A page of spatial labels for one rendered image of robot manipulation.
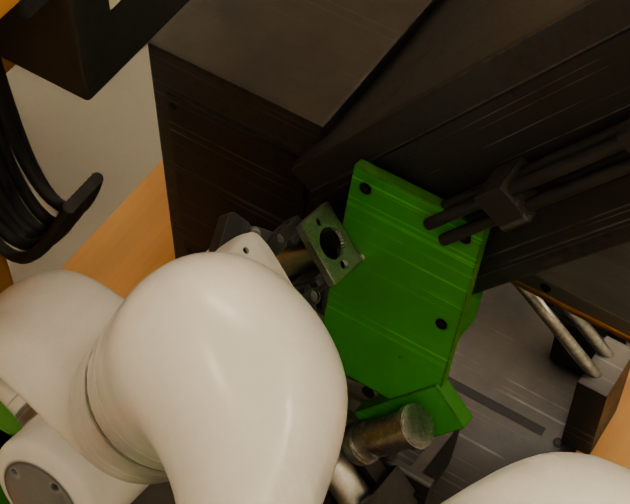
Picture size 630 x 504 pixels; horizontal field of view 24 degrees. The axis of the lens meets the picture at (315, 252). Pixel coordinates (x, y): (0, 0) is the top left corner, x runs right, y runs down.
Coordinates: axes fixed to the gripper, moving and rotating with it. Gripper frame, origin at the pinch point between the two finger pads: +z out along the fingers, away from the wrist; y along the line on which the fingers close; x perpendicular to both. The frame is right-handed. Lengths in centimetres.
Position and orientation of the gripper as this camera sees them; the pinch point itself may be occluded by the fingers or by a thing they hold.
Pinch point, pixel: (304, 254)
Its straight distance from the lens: 114.3
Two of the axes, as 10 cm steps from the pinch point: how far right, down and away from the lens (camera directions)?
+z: 5.2, -4.9, 7.0
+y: -4.9, -8.4, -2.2
